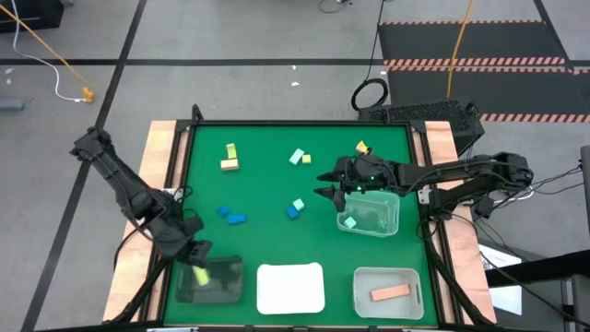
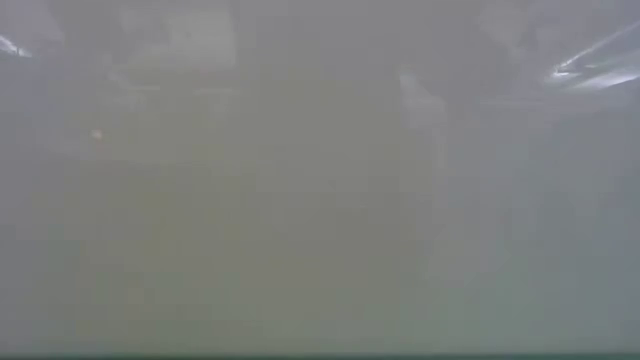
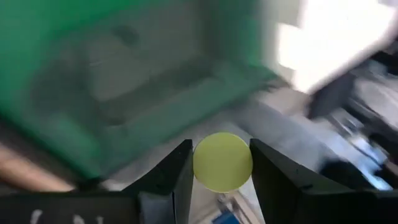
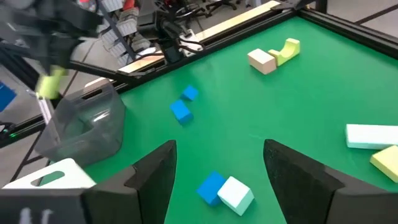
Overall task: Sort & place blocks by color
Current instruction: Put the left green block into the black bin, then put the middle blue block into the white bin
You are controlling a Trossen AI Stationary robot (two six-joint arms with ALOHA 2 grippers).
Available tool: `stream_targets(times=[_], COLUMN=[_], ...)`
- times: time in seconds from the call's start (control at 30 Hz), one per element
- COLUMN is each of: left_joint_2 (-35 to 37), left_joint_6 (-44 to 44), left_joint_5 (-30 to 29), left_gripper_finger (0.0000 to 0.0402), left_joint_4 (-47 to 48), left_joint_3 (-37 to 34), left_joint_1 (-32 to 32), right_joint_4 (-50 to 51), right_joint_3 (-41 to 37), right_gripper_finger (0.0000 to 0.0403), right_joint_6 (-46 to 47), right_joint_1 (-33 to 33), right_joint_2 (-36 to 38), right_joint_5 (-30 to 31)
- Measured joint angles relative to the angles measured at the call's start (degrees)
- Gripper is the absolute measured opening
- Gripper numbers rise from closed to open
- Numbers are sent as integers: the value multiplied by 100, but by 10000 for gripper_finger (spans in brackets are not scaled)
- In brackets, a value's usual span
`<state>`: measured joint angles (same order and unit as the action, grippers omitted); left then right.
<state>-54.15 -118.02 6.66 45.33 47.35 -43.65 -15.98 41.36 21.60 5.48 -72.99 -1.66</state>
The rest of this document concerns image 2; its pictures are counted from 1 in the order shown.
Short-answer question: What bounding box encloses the green table mat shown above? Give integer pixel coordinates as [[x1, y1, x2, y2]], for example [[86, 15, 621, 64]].
[[0, 199, 640, 360]]

